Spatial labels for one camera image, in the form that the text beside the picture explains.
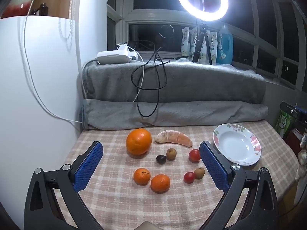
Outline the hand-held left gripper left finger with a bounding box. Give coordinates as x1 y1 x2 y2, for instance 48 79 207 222
23 141 104 230

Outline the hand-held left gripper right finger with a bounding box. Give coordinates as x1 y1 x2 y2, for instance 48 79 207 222
199 141 280 230

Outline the brown longan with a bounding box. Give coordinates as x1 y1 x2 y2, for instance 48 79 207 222
194 167 205 180
166 148 177 161

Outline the white floral plate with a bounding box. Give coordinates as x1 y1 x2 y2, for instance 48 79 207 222
213 123 262 166

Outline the peeled citrus segment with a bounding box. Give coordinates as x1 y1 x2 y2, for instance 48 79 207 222
155 130 193 148

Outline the small mandarin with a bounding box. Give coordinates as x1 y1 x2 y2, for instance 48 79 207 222
133 168 151 186
150 174 171 192

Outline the large orange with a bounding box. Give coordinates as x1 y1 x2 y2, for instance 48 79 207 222
126 128 153 156

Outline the beige plaid cloth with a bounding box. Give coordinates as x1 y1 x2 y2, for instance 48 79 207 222
51 121 299 230

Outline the grey fleece blanket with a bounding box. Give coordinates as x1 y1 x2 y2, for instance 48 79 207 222
79 59 268 130

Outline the green carton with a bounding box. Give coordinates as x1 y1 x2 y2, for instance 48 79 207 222
275 110 296 139

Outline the dark red box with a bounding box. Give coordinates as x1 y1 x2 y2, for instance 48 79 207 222
285 128 303 149

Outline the pale cloth bundle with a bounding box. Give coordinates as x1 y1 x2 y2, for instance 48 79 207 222
295 133 307 181

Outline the black box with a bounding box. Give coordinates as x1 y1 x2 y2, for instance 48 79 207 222
280 101 307 127

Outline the white cabinet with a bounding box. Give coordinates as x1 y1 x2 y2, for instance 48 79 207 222
0 16 83 230

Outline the white power adapter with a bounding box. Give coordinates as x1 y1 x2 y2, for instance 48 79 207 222
96 51 132 65

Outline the white floral refill pouch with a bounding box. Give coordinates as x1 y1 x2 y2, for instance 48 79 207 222
209 31 220 63
189 29 199 57
180 27 192 56
200 39 210 63

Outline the blue detergent bottle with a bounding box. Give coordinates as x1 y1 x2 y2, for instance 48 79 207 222
216 24 234 65

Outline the white charger block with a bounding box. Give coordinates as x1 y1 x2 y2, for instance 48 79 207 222
116 44 138 60

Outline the white framed window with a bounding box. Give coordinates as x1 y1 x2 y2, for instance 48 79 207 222
107 0 307 91

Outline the small dark bottle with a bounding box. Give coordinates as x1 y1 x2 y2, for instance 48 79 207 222
36 3 48 16

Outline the black cable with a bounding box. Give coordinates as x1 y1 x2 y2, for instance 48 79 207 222
131 45 178 118

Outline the white charger cable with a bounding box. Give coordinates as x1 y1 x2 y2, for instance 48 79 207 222
130 47 145 102

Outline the long white cable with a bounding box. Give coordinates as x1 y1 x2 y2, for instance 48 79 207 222
23 0 99 125

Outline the white ring light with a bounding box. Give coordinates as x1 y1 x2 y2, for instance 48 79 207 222
177 0 229 21

